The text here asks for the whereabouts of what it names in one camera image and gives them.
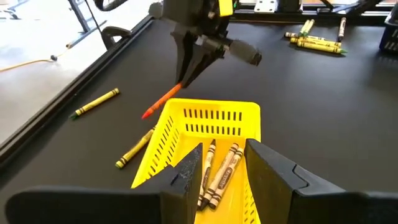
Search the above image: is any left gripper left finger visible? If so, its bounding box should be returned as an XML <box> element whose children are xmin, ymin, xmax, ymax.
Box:
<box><xmin>130</xmin><ymin>142</ymin><xmax>204</xmax><ymax>224</ymax></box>

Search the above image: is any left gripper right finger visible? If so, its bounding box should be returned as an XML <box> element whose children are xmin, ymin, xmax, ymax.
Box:
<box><xmin>244</xmin><ymin>138</ymin><xmax>309</xmax><ymax>224</ymax></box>

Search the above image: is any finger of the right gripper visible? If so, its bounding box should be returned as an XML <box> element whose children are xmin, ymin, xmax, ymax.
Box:
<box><xmin>182</xmin><ymin>36</ymin><xmax>225</xmax><ymax>88</ymax></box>
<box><xmin>171</xmin><ymin>30</ymin><xmax>196</xmax><ymax>85</ymax></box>

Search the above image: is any orange crayon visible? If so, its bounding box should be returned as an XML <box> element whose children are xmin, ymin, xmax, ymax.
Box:
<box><xmin>141</xmin><ymin>82</ymin><xmax>185</xmax><ymax>120</ymax></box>

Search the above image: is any yellow plastic basket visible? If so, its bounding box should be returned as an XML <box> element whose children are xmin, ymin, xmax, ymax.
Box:
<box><xmin>130</xmin><ymin>98</ymin><xmax>262</xmax><ymax>224</ymax></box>

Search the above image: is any yellow-green crayon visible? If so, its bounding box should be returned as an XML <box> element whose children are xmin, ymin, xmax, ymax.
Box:
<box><xmin>284</xmin><ymin>31</ymin><xmax>328</xmax><ymax>42</ymax></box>
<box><xmin>296</xmin><ymin>40</ymin><xmax>348</xmax><ymax>55</ymax></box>
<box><xmin>114</xmin><ymin>126</ymin><xmax>156</xmax><ymax>170</ymax></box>
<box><xmin>69</xmin><ymin>87</ymin><xmax>121</xmax><ymax>121</ymax></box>
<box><xmin>303</xmin><ymin>19</ymin><xmax>316</xmax><ymax>38</ymax></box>
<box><xmin>290</xmin><ymin>37</ymin><xmax>343</xmax><ymax>48</ymax></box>
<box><xmin>298</xmin><ymin>19</ymin><xmax>311</xmax><ymax>37</ymax></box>

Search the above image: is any black plastic bin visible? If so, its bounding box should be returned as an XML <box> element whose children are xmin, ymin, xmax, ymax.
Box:
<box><xmin>378</xmin><ymin>2</ymin><xmax>398</xmax><ymax>53</ymax></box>

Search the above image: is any yellow tape tag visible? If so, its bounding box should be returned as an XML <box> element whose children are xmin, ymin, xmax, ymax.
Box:
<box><xmin>218</xmin><ymin>0</ymin><xmax>234</xmax><ymax>17</ymax></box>

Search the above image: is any black tripod stand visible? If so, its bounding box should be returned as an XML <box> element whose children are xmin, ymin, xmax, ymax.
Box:
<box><xmin>67</xmin><ymin>0</ymin><xmax>108</xmax><ymax>43</ymax></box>

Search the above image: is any white metal bracket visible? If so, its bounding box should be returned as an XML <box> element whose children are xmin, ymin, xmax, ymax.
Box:
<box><xmin>254</xmin><ymin>0</ymin><xmax>278</xmax><ymax>14</ymax></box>

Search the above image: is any black clamp mount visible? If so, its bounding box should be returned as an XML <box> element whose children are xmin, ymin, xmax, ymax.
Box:
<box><xmin>100</xmin><ymin>26</ymin><xmax>133</xmax><ymax>51</ymax></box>

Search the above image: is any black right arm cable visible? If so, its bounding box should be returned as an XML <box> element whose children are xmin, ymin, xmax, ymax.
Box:
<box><xmin>93</xmin><ymin>0</ymin><xmax>130</xmax><ymax>12</ymax></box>

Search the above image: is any yellow floor cable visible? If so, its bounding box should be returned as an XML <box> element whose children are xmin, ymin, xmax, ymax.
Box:
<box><xmin>0</xmin><ymin>45</ymin><xmax>73</xmax><ymax>74</ymax></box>

